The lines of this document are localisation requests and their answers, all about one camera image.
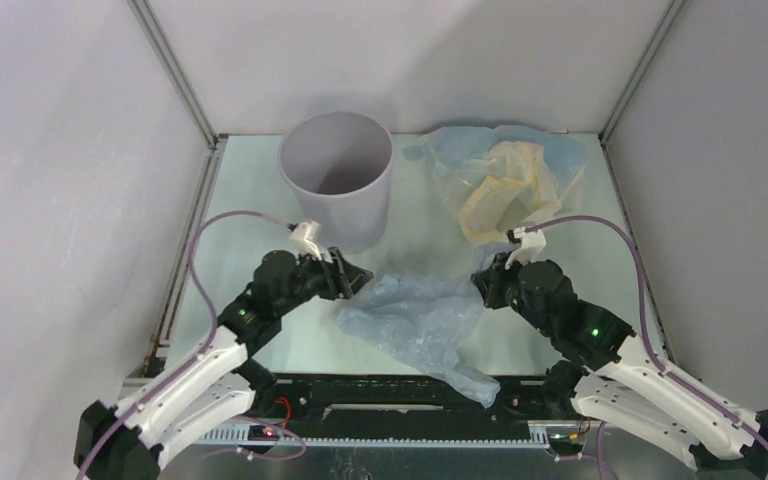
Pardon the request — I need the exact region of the clear bag with yellow rim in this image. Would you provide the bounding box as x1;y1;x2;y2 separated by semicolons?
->
420;125;587;246

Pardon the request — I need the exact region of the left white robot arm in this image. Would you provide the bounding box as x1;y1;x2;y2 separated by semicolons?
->
73;247;374;479

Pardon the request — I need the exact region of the aluminium frame post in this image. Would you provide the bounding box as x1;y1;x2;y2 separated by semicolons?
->
126;0;220;148
599;0;687;144

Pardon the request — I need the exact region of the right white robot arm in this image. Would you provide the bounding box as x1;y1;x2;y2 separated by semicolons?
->
471;255;768;479

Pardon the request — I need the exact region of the right aluminium frame post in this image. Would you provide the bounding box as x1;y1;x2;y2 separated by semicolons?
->
599;0;687;144

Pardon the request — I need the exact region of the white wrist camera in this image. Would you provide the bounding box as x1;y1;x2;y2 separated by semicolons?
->
289;220;323;260
504;226;547;270

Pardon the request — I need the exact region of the left aluminium frame post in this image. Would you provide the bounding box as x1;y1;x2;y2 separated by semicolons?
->
126;0;220;148

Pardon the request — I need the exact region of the grey slotted cable duct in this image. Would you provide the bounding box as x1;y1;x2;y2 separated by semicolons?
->
190;423;550;449

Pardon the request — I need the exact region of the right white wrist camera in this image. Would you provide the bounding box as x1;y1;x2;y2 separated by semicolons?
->
504;226;547;270

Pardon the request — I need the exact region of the light blue trash bag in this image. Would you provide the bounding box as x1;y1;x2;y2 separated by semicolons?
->
336;243;515;409

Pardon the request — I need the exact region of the grey plastic trash bin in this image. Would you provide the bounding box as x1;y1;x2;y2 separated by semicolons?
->
277;111;395;253

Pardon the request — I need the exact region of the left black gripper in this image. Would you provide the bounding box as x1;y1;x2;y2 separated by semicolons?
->
276;246;373;317

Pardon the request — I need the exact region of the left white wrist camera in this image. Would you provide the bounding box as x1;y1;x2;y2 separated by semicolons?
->
289;220;323;260

